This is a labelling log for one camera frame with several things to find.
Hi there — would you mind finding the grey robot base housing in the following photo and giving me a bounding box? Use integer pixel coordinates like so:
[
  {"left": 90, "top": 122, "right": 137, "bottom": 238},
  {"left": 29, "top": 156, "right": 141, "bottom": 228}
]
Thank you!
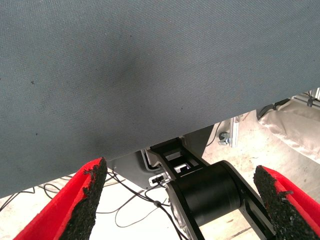
[{"left": 106, "top": 125, "right": 214, "bottom": 192}]

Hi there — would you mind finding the small caster wheel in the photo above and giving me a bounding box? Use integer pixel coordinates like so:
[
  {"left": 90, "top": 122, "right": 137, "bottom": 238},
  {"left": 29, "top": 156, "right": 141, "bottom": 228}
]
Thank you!
[{"left": 217, "top": 131, "right": 231, "bottom": 146}]

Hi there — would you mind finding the dark grey table cloth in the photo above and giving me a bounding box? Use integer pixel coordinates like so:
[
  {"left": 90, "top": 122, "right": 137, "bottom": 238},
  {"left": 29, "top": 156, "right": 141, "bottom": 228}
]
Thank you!
[{"left": 0, "top": 0, "right": 320, "bottom": 200}]

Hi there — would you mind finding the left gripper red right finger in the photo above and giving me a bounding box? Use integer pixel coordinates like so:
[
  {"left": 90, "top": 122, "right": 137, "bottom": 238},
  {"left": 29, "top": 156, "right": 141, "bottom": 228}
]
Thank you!
[{"left": 253, "top": 164, "right": 320, "bottom": 240}]

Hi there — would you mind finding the black robot torso frame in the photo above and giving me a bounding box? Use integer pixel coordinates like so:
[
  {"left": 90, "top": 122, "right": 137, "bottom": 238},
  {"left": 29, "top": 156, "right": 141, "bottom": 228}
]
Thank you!
[{"left": 149, "top": 136, "right": 277, "bottom": 240}]

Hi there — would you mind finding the white connector panel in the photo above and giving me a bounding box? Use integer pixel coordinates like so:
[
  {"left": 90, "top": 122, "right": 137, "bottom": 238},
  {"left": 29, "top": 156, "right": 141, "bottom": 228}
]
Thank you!
[{"left": 148, "top": 171, "right": 170, "bottom": 187}]

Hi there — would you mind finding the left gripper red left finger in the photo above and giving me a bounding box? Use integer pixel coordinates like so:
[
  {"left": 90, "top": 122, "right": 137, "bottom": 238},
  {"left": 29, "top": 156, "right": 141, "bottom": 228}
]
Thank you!
[{"left": 13, "top": 156, "right": 109, "bottom": 240}]

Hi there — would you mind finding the aluminium profile frame rail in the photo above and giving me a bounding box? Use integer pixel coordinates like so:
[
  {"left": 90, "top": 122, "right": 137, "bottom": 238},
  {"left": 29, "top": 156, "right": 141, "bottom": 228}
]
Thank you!
[{"left": 291, "top": 87, "right": 320, "bottom": 110}]

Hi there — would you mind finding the aluminium profile table leg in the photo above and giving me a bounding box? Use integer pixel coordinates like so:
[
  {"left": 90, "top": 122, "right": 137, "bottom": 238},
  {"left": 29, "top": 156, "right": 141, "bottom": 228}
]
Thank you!
[{"left": 229, "top": 115, "right": 243, "bottom": 148}]

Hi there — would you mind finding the thick black floor cable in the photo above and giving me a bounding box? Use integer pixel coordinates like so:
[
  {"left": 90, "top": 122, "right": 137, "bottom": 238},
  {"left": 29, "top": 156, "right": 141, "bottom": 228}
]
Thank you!
[{"left": 256, "top": 98, "right": 292, "bottom": 119}]

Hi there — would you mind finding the thin black floor cable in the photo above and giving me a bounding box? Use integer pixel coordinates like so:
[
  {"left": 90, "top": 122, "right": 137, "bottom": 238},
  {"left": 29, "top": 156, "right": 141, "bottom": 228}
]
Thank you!
[
  {"left": 106, "top": 170, "right": 190, "bottom": 240},
  {"left": 96, "top": 192, "right": 169, "bottom": 229},
  {"left": 0, "top": 174, "right": 76, "bottom": 213}
]

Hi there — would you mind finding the beige fabric bundle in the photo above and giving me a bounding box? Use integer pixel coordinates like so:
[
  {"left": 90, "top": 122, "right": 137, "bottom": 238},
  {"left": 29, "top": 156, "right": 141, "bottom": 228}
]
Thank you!
[{"left": 257, "top": 98, "right": 320, "bottom": 164}]

